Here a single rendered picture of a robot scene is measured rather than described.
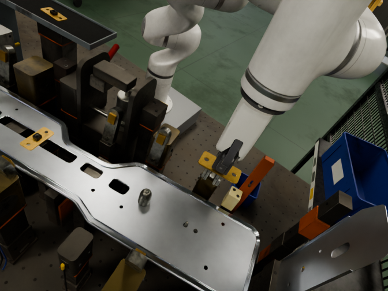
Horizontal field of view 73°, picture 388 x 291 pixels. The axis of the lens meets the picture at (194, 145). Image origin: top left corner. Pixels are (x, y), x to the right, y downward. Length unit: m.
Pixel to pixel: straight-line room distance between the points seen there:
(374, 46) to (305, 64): 0.09
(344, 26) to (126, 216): 0.58
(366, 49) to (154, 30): 0.78
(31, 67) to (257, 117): 0.74
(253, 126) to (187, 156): 0.90
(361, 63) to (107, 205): 0.59
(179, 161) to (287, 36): 0.96
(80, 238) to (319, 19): 0.61
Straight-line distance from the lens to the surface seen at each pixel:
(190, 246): 0.70
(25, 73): 0.93
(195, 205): 0.75
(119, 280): 0.60
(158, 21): 1.02
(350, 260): 0.56
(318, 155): 1.12
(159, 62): 1.14
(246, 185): 0.74
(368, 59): 0.39
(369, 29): 0.39
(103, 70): 0.77
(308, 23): 0.32
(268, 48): 0.35
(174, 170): 1.19
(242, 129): 0.38
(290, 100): 0.37
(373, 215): 0.56
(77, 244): 0.68
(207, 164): 0.50
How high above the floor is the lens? 1.62
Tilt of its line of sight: 44 degrees down
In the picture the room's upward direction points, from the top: 24 degrees clockwise
